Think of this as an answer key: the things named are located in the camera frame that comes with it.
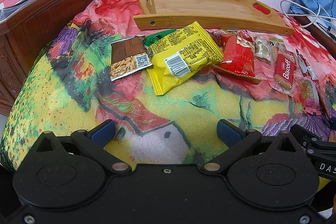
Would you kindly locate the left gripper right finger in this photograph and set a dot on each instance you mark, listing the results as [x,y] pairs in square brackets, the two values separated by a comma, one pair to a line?
[239,143]

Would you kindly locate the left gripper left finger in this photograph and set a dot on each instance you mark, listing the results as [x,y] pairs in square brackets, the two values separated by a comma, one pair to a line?
[91,144]

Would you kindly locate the red peanut snack bag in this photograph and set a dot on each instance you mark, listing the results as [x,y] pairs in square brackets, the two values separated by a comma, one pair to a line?
[239,55]

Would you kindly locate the long red stick packet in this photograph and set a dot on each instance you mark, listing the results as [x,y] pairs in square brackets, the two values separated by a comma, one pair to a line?
[308,73]

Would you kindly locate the red Biscoff biscuit packet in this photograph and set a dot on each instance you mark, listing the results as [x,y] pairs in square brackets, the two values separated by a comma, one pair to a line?
[284,71]

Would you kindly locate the brown almond chocolate packet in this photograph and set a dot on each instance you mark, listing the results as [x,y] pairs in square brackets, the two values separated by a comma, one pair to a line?
[128,56]

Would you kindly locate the clear beige nougat packet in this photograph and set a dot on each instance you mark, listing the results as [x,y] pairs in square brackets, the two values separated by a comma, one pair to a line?
[263,49]

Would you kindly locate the yellow snack bag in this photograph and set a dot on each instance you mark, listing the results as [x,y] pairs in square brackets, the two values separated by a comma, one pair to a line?
[181,57]

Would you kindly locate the green snack packet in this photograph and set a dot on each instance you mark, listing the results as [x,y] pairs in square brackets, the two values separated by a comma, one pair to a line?
[151,39]

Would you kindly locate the pink patterned cake packet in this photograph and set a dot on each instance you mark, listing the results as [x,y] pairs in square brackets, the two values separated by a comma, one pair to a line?
[309,96]

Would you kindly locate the gold wafer bar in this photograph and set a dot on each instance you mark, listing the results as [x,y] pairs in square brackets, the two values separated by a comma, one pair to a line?
[275,44]

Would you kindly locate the dark red chocolate bar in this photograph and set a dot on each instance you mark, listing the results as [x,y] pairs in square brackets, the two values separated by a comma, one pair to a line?
[218,37]

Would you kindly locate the colourful floral bed cloth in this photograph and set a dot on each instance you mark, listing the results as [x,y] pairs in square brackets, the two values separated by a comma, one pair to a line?
[166,113]

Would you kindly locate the brown wooden cabinet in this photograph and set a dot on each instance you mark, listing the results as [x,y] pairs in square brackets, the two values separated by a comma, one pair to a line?
[24,34]

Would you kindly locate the wooden serving tray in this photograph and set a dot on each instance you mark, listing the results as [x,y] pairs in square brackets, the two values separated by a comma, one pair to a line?
[228,14]

